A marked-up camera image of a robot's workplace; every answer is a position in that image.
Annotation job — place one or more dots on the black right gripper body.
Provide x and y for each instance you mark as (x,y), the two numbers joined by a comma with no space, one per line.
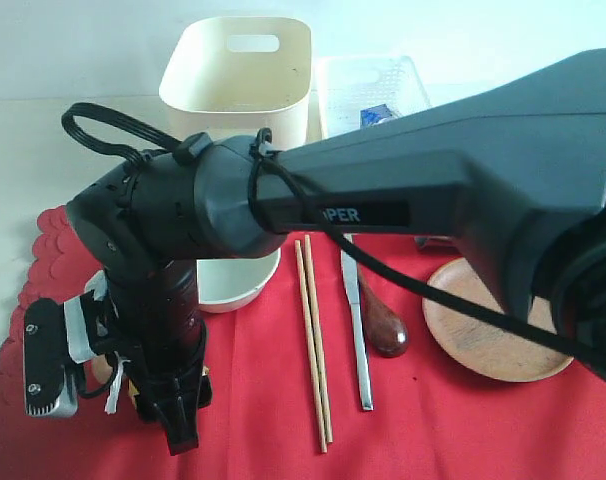
(161,333)

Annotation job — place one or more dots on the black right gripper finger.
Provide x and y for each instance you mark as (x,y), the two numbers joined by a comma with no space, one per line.
(177,416)

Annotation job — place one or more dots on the stainless steel cup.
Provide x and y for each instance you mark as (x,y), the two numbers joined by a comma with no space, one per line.
(435,244)

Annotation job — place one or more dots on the blue white milk carton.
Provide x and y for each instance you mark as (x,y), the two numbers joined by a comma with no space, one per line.
(378,114)

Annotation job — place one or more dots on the yellow lemon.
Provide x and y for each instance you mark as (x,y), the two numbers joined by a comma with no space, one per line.
(133,393)

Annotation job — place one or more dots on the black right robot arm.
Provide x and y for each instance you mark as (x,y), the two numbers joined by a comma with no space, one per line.
(515,177)

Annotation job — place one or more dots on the brown egg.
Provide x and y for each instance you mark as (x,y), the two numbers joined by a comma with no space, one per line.
(101,369)

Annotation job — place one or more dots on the white ceramic bowl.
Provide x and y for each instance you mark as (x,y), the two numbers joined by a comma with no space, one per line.
(225,285)

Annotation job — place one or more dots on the left wooden chopstick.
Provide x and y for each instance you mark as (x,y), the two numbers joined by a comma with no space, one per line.
(311,350)

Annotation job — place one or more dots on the silver table knife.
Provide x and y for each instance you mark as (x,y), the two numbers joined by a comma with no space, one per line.
(351,286)

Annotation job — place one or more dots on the dark wooden spoon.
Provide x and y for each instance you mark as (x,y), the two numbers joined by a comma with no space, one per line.
(385,331)

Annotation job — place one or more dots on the red scalloped tablecloth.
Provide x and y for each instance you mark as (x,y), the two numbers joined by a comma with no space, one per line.
(433,418)

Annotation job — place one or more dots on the cream plastic bin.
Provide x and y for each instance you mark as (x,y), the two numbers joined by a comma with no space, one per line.
(234,75)

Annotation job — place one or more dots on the white perforated plastic basket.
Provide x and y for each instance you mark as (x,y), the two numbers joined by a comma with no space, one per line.
(347,84)

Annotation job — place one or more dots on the brown wooden plate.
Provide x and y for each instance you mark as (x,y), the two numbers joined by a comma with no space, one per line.
(482,348)

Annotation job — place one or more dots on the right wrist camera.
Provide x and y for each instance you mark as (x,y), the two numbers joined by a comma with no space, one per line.
(58,340)

